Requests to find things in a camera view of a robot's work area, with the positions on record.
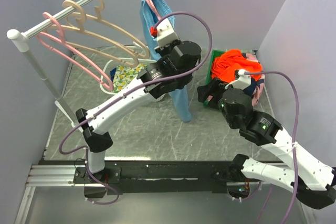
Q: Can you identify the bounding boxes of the light blue shorts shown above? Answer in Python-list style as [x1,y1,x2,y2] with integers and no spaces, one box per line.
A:
[138,0,195,123]

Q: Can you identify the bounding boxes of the navy pink floral garment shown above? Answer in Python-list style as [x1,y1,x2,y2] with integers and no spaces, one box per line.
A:
[204,52,266,106]

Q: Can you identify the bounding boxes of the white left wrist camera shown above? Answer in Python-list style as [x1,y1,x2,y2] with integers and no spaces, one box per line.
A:
[150,18,180,49]

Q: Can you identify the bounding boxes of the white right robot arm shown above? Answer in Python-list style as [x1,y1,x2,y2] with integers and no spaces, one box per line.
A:
[197,79,335,209]

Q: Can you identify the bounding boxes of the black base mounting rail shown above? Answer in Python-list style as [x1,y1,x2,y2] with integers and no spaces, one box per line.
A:
[72,159,260,196]

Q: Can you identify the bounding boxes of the white metal clothes rack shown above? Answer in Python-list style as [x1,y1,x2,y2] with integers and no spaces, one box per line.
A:
[7,0,93,126]

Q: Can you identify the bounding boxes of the pink hanger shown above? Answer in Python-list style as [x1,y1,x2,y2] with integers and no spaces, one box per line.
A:
[145,0,161,20]
[36,12,114,91]

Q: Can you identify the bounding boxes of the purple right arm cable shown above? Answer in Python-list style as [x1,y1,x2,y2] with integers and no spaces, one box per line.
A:
[230,70,299,224]

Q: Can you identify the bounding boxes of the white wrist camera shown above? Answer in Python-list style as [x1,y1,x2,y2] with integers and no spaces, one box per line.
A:
[150,18,180,49]
[225,69,251,90]

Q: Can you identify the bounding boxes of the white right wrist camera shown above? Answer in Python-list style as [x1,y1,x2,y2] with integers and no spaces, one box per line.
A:
[225,69,251,90]

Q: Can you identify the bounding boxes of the aluminium frame rail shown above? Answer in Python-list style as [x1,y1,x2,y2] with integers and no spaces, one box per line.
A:
[26,163,87,187]

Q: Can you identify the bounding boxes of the white plastic laundry basket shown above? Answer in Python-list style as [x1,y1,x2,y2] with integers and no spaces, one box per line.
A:
[99,59,155,95]

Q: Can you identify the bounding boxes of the orange garment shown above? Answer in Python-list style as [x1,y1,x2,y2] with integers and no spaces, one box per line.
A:
[211,49,263,83]

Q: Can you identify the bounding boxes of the beige hanger left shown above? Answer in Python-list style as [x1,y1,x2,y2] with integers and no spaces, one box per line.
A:
[61,0,149,68]

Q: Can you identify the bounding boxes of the lemon print cloth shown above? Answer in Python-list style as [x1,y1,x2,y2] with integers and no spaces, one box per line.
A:
[112,63,147,93]

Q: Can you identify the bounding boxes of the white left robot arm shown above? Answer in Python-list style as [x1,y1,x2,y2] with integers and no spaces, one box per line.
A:
[76,41,202,183]

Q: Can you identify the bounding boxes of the green plastic tray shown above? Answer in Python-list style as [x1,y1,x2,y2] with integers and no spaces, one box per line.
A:
[203,49,225,110]

